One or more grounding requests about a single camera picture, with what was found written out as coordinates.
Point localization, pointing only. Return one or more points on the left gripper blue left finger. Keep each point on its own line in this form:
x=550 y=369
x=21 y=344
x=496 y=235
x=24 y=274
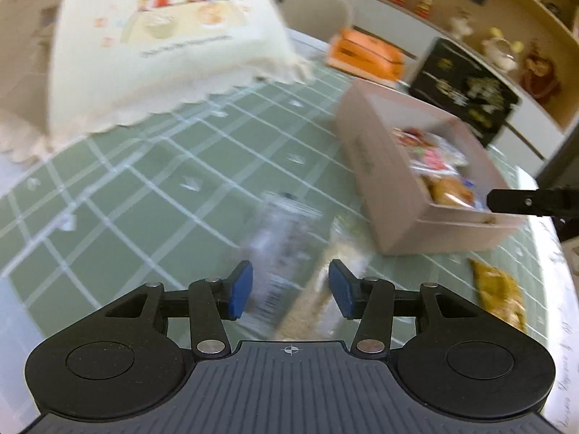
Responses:
x=213 y=300

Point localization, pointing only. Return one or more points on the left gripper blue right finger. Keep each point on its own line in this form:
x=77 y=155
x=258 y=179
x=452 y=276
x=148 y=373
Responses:
x=371 y=302

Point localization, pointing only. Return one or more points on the beige cracker packet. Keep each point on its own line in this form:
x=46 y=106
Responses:
x=314 y=315

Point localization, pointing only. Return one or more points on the clear dark snack packet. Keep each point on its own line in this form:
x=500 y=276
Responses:
x=277 y=244

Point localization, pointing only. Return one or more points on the yellow snack packet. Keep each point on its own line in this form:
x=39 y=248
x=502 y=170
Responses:
x=499 y=294

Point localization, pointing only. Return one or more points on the pink cardboard snack box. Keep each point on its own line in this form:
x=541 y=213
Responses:
x=405 y=220

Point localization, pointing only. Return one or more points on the green checked tablecloth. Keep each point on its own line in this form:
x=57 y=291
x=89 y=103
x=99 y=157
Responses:
x=170 y=201

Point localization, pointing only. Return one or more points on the white duck figurine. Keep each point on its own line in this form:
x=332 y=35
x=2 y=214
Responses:
x=500 y=52

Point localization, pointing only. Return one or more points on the black gift box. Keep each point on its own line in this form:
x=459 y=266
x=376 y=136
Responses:
x=452 y=80

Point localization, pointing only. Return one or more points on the orange carton box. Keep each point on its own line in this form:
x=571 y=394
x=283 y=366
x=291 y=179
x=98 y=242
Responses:
x=365 y=56

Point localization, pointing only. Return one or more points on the cream mesh food cover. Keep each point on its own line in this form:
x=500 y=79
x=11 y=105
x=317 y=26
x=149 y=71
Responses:
x=70 y=68

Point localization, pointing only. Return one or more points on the beige dining chair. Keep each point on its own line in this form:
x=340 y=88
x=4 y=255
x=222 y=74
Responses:
x=321 y=19

